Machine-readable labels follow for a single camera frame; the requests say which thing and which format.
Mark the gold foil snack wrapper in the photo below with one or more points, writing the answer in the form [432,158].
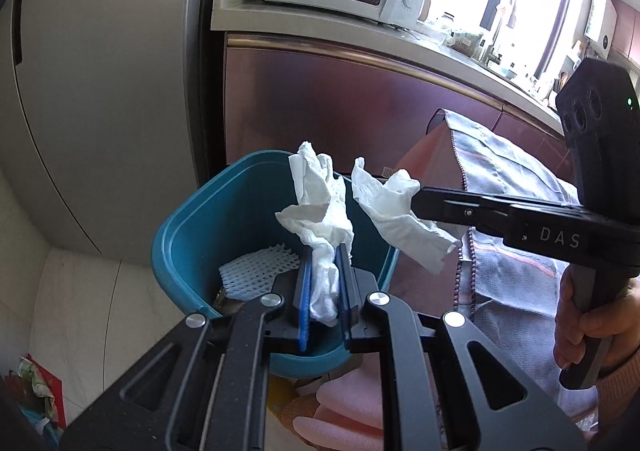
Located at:
[227,305]

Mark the white foam fruit net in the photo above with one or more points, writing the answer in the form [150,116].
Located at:
[255,268]

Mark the teal plastic bin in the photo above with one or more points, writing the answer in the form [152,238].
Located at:
[225,221]

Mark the person's right forearm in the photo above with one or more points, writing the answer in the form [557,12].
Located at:
[625,381]

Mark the dark food jar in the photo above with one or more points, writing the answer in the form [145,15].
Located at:
[467,42]

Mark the grey refrigerator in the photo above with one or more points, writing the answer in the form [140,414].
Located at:
[100,81]

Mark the pink padded cloth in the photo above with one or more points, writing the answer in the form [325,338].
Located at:
[340,411]

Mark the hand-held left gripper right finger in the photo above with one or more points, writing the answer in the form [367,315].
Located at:
[343,286]

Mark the blue-grey checked cloth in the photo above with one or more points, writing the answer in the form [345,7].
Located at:
[510,171]

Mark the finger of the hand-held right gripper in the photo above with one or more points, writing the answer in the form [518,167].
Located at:
[525,204]
[450,213]

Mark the purple kitchen cabinet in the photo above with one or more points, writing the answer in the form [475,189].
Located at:
[325,101]

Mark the person's right hand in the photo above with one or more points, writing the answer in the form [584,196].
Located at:
[622,326]

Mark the light stone kitchen counter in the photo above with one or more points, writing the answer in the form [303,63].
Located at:
[300,28]

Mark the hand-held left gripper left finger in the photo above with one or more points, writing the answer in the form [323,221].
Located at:
[305,301]

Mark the white wall water heater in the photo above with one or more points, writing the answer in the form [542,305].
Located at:
[600,21]

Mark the red plastic bag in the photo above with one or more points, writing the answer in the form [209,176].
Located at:
[50,401]

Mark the white tissue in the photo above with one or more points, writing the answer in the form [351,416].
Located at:
[320,216]
[395,221]

